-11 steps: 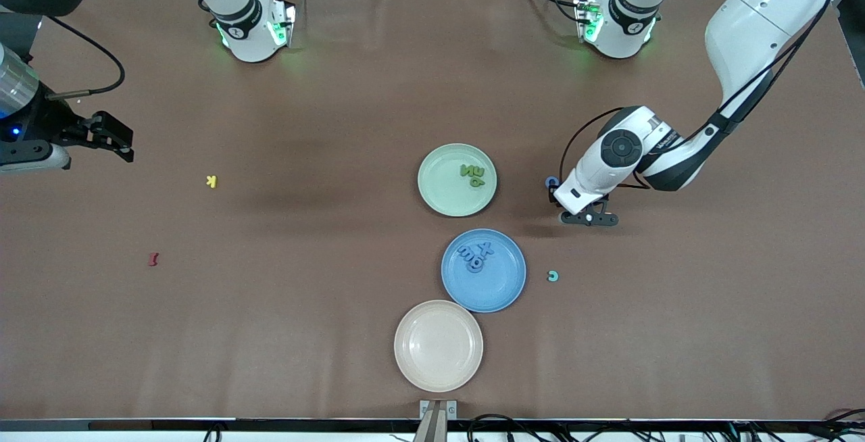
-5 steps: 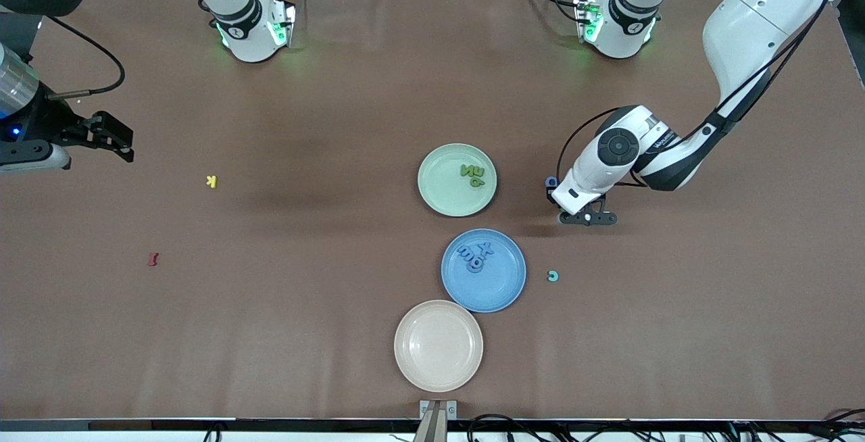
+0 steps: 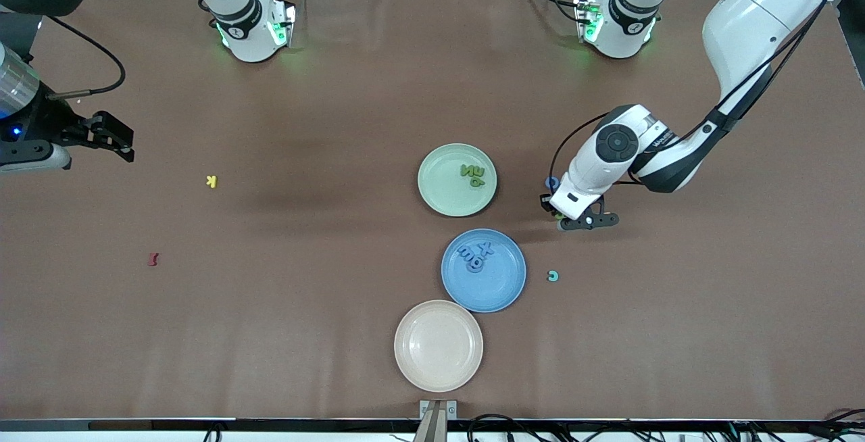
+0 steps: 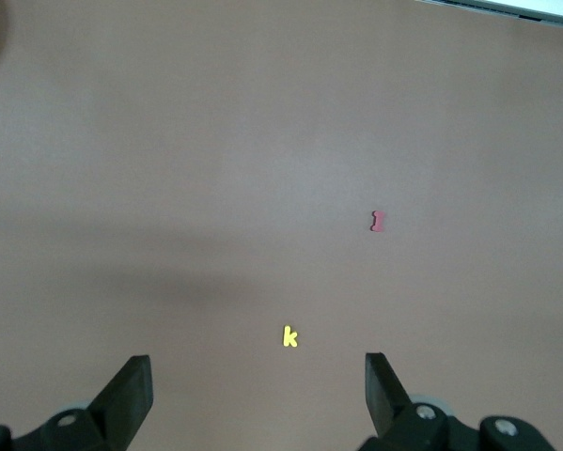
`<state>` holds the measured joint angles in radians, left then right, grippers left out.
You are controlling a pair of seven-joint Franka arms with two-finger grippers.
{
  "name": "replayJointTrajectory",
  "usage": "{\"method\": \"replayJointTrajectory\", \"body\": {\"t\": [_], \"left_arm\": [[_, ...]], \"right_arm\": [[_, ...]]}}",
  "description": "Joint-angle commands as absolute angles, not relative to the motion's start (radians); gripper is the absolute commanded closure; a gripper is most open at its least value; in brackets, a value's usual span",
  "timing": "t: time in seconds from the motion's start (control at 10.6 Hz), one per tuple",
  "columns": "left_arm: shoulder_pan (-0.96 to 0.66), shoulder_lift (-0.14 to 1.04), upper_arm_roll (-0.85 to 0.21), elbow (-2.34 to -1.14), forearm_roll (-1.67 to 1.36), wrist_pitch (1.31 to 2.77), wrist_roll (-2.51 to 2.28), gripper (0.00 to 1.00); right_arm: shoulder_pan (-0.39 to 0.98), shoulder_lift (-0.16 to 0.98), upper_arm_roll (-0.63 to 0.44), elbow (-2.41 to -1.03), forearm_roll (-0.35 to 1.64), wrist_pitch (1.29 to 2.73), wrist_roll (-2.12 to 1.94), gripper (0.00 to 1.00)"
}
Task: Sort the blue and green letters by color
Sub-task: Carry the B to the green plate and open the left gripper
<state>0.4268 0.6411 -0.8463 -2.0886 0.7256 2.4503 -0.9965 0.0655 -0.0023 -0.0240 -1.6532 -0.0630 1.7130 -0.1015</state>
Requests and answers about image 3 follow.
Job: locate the green letter N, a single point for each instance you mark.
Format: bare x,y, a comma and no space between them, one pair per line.
466,171

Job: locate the blue letter m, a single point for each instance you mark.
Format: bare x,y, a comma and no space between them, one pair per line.
466,251

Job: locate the blue number nine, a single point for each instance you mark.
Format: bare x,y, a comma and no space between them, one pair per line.
478,263

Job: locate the blue plate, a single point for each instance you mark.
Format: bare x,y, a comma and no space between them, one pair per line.
493,286

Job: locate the blue plus sign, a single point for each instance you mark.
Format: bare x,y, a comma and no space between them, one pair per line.
486,249

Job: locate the green letter p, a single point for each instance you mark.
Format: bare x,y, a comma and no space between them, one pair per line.
477,184

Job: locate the brown table cover sheet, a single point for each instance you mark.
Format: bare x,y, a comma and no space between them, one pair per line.
135,361

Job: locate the light green plate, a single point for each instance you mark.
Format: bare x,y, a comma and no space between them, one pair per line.
446,195

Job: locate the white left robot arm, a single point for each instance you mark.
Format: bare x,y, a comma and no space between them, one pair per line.
750,16

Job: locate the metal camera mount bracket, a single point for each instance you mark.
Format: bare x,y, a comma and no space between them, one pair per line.
438,422

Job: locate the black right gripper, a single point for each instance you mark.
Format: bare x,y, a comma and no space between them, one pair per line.
48,123

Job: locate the beige plate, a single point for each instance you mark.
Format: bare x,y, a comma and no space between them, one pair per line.
438,346

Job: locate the blue letter O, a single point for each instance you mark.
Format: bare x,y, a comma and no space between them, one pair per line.
551,181

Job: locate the red letter I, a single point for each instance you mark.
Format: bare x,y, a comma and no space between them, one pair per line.
153,259

